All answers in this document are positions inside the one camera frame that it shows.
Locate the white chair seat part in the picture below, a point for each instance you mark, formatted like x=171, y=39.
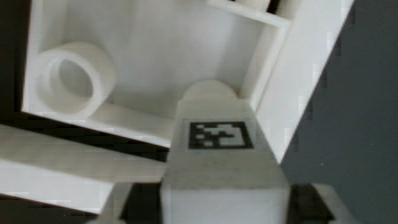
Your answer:
x=121, y=51

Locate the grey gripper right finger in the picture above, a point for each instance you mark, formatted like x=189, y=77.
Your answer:
x=338, y=208

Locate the white chair leg with tag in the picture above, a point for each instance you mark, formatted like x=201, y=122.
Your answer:
x=224, y=186

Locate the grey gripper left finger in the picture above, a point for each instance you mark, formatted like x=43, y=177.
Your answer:
x=114, y=205

